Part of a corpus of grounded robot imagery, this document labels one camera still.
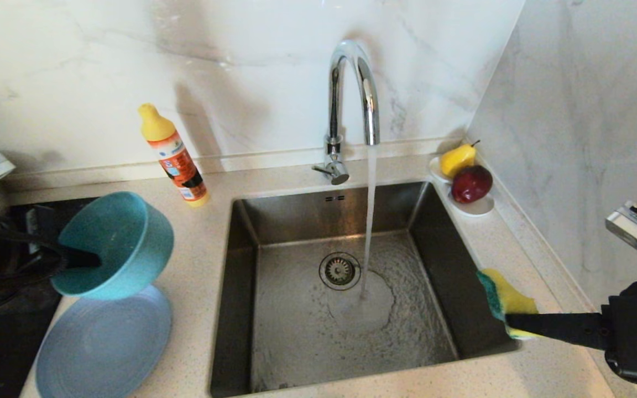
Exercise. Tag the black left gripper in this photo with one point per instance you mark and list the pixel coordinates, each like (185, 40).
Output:
(3, 260)

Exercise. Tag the teal bowl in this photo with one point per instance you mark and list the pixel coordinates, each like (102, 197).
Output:
(125, 237)

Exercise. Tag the yellow sponge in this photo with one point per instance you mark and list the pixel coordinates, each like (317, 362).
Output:
(515, 298)

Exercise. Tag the yellow capped dish soap bottle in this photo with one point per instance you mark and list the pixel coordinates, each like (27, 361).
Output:
(179, 163)

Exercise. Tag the chrome gooseneck faucet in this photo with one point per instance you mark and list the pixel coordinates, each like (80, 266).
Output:
(334, 99)

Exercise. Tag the stainless steel sink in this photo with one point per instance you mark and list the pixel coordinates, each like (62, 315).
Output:
(307, 342)

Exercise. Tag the large blue-grey plate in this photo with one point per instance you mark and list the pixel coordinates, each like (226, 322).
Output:
(103, 348)

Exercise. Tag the white fruit dish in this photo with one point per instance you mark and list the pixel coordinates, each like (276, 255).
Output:
(479, 209)

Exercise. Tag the dark red apple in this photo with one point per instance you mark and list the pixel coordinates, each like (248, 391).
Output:
(470, 185)

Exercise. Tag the yellow pear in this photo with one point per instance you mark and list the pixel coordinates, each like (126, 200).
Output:
(457, 160)

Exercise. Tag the metal drain strainer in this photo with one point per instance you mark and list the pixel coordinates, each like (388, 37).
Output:
(339, 271)

